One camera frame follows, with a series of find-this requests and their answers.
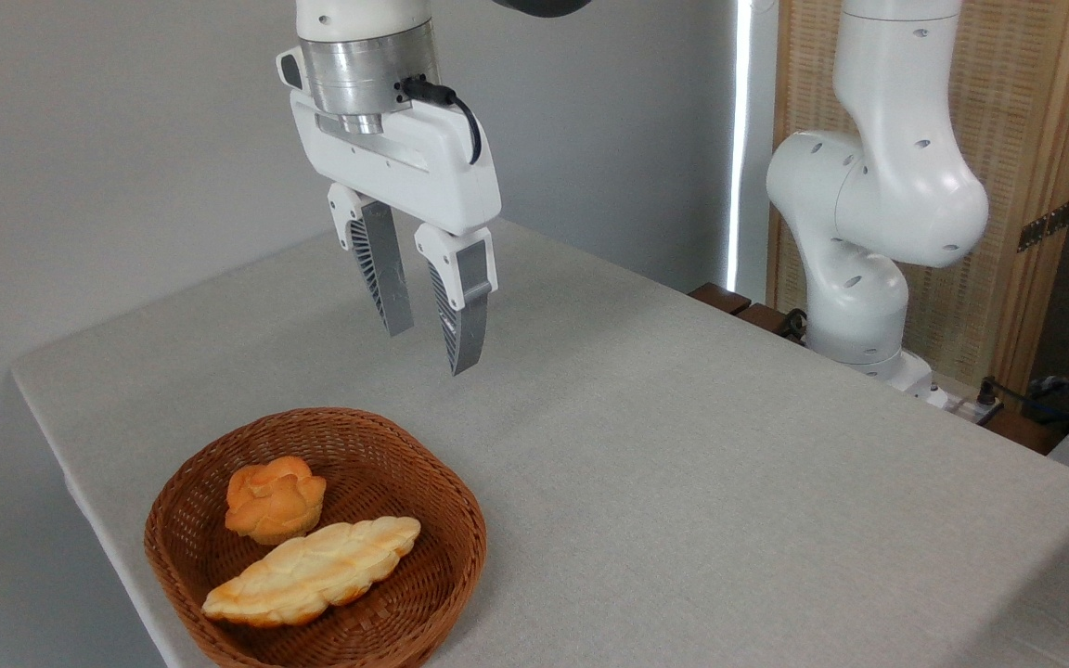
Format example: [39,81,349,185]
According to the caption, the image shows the dark metal screen hinge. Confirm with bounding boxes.
[1017,199,1069,253]

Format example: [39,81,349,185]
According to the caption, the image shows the white power strip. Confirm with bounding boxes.
[922,384,1005,427]

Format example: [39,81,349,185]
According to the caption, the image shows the black power plug cable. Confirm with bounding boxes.
[976,376,1069,439]

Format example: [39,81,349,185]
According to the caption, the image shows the white vertical light strip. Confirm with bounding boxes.
[726,0,755,294]

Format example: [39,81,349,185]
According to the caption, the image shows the long braided bread loaf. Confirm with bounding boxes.
[201,516,422,629]

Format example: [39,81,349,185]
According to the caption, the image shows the bamboo folding screen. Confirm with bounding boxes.
[766,0,1069,396]

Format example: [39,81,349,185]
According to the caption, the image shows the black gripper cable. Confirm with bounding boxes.
[399,75,483,166]

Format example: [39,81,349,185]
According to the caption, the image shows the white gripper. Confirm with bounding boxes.
[289,91,504,377]

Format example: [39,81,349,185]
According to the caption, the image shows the grey tablecloth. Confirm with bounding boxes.
[10,215,1069,668]

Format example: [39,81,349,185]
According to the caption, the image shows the brown wicker basket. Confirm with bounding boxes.
[143,407,488,668]

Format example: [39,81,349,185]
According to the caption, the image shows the round orange bread roll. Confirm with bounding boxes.
[224,456,328,546]

